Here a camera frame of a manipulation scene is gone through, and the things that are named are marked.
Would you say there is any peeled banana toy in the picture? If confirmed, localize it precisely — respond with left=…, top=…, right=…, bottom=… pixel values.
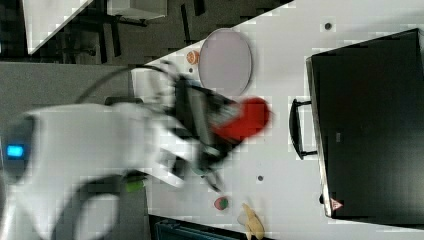
left=237, top=203, right=265, bottom=240

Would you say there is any black toaster oven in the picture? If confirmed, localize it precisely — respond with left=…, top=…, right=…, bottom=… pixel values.
left=306, top=28, right=424, bottom=229

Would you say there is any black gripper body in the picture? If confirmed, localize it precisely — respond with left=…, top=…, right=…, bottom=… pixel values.
left=167, top=74, right=242, bottom=193

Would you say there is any orange slice toy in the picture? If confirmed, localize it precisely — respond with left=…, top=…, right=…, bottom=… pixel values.
left=186, top=50, right=200, bottom=65

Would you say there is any large grey round plate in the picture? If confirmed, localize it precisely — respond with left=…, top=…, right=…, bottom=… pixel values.
left=198, top=28, right=252, bottom=96

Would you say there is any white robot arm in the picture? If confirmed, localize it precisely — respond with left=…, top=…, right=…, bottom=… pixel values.
left=1, top=75, right=239, bottom=240

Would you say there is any blue crate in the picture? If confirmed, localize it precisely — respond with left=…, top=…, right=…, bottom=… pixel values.
left=154, top=220, right=245, bottom=240

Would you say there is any white side table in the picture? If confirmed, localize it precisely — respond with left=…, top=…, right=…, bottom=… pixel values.
left=22, top=0, right=94, bottom=55

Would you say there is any red ketchup bottle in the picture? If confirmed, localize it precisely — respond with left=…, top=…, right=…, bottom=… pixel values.
left=212, top=97, right=271, bottom=142

